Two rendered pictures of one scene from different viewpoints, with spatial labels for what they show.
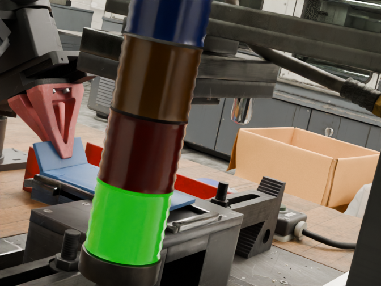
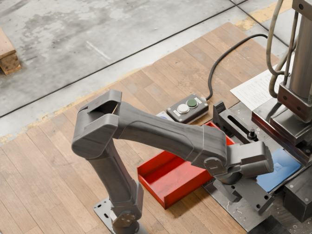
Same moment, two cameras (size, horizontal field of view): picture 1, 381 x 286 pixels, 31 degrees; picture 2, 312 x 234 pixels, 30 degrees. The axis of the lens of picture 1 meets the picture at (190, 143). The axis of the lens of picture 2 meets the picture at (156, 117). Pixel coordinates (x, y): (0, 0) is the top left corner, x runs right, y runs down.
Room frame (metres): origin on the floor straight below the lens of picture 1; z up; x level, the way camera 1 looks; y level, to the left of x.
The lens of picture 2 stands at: (0.54, 0.93, 2.17)
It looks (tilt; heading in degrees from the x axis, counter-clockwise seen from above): 48 degrees down; 296
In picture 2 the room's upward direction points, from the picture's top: 4 degrees counter-clockwise
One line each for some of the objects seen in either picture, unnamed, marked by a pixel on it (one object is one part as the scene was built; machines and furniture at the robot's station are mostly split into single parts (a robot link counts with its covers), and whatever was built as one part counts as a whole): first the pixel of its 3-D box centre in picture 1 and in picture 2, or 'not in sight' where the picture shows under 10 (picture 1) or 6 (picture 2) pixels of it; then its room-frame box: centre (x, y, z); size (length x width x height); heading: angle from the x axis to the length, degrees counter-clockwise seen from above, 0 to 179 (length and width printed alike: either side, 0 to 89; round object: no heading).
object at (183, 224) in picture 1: (194, 231); not in sight; (0.61, -0.02, 0.98); 0.07 x 0.01 x 0.03; 150
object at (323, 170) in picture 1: (296, 200); not in sight; (3.14, -0.53, 0.43); 0.59 x 0.54 x 0.58; 146
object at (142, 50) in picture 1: (156, 76); not in sight; (0.33, 0.02, 1.14); 0.04 x 0.04 x 0.03
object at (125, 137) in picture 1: (142, 148); not in sight; (0.33, 0.02, 1.10); 0.04 x 0.04 x 0.03
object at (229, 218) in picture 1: (146, 217); (290, 168); (0.62, 0.03, 0.98); 0.20 x 0.10 x 0.01; 150
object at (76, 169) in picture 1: (113, 172); (269, 170); (0.66, 0.07, 1.00); 0.15 x 0.07 x 0.03; 61
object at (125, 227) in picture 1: (128, 217); not in sight; (0.33, 0.02, 1.07); 0.04 x 0.04 x 0.03
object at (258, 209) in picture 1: (231, 220); (241, 133); (0.77, -0.06, 0.95); 0.15 x 0.03 x 0.10; 150
